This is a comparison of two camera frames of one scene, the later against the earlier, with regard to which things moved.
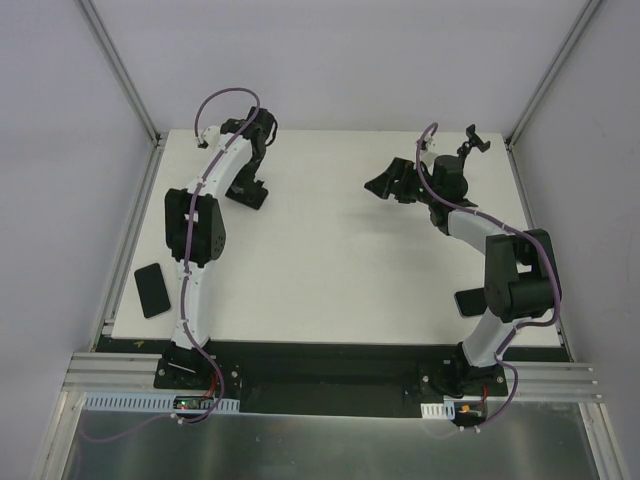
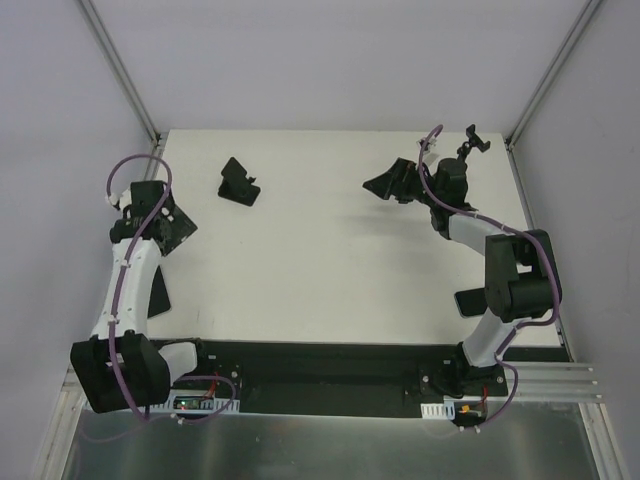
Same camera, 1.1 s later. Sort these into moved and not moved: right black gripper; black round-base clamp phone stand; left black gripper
Moved: left black gripper
Not moved: right black gripper; black round-base clamp phone stand
